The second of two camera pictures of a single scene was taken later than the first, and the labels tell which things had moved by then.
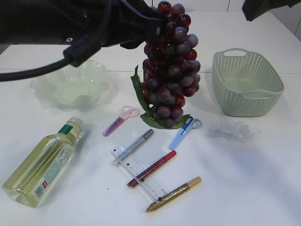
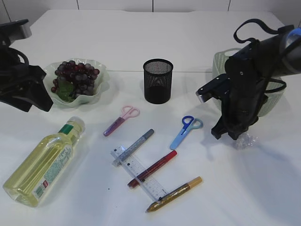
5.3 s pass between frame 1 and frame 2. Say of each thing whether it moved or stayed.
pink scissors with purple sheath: stayed
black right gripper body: moved
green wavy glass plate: stayed
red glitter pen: stayed
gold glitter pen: stayed
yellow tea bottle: stayed
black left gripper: moved
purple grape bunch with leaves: moved
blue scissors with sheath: stayed
